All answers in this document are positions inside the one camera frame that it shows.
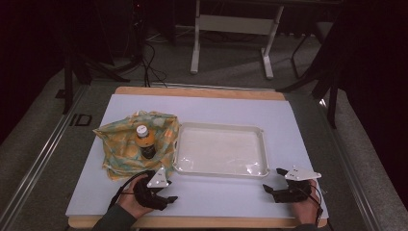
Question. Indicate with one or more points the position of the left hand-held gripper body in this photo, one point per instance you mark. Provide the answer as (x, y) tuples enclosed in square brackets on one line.
[(150, 195)]

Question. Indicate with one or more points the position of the white desk frame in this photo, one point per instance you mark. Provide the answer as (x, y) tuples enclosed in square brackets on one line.
[(235, 25)]

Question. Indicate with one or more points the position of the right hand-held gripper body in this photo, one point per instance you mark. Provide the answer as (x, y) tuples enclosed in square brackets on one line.
[(293, 192)]

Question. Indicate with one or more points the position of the yellow patterned cloth bag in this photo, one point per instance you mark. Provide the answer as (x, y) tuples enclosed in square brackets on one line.
[(120, 150)]

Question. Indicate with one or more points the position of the person's left hand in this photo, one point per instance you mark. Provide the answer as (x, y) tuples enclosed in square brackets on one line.
[(130, 200)]

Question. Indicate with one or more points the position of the orange drink bottle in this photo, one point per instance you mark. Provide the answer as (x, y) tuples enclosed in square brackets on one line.
[(146, 142)]

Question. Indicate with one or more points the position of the black metal stand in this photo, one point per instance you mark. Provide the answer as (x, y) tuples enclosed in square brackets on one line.
[(69, 83), (332, 109)]

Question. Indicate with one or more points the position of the white plastic tray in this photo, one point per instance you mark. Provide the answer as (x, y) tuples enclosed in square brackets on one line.
[(221, 150)]

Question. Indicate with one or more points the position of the white table mat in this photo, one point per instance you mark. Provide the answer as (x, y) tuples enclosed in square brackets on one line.
[(224, 199)]

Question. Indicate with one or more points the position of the metal floor rail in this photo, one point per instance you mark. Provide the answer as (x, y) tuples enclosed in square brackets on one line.
[(352, 173), (38, 163)]

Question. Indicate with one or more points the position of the wooden table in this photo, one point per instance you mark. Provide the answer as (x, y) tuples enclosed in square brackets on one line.
[(198, 92)]

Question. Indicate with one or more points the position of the person's right hand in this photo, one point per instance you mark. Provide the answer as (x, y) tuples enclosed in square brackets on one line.
[(306, 211)]

